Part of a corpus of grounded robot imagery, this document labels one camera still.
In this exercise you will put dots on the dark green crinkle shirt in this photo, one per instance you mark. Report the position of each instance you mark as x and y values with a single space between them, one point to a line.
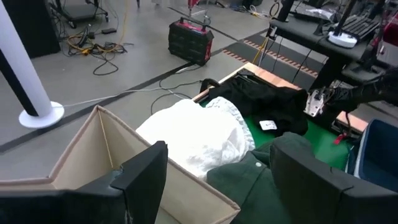
242 193

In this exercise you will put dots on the white smooth garment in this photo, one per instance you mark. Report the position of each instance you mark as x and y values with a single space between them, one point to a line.
192 137

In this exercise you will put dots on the navy and white fabric bin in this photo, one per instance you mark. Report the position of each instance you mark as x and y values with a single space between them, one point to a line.
379 155

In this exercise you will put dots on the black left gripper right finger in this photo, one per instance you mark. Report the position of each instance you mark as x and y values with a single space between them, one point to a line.
311 193

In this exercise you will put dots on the red and black jobsite box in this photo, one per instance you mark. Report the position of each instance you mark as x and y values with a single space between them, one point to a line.
189 43

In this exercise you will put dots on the beige fabric storage bin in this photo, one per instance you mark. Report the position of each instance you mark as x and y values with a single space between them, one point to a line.
87 149

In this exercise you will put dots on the white round stand base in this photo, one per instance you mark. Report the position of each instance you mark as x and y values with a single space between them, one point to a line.
342 40

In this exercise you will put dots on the green table mat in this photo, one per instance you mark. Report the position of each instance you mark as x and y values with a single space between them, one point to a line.
323 146

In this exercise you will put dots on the white crinkled ruffled garment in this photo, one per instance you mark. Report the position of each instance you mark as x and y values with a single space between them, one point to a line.
239 124

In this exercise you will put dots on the tall black panel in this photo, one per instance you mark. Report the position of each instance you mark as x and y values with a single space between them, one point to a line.
31 25

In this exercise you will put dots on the black keyboard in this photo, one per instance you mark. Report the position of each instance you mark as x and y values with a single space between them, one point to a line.
360 26

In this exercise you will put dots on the black power adapter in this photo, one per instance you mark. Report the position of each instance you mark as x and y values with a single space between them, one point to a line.
109 30

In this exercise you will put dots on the black wheeled cart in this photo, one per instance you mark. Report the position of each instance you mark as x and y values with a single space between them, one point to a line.
81 11

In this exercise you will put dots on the black stand pole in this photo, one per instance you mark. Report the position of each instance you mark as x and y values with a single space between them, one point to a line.
284 9
343 18

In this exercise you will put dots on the black desk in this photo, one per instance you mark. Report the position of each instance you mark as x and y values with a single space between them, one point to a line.
298 35

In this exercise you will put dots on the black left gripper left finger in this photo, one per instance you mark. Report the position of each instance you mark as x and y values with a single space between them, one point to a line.
143 174

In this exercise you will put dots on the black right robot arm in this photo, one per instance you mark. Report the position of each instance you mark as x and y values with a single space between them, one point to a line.
379 90

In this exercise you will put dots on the black garment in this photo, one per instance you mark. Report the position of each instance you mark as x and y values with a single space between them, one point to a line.
264 99

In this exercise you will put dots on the white tower fan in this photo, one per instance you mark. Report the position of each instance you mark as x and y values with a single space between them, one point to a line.
21 62

